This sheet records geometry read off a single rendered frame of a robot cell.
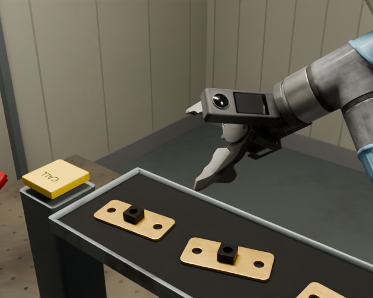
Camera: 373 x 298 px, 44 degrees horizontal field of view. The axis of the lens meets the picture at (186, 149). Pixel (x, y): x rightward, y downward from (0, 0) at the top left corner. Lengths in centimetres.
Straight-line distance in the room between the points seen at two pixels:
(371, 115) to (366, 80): 5
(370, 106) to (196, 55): 278
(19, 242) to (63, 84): 141
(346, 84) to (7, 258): 90
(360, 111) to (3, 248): 94
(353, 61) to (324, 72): 4
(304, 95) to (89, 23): 205
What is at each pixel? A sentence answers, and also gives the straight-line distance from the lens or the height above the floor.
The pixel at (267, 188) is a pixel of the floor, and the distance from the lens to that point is 278.
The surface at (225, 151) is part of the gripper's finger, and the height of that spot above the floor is 112.
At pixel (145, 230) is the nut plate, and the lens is 48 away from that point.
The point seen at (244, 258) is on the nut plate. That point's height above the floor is 116.
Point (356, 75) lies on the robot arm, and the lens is 64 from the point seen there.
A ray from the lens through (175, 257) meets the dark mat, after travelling 46.
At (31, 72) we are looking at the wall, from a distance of 244.
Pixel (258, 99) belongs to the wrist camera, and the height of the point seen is 121.
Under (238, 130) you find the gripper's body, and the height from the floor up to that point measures 116.
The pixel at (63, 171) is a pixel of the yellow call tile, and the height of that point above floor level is 116.
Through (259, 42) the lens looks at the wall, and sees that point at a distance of 318.
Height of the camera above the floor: 145
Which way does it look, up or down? 27 degrees down
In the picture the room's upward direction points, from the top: straight up
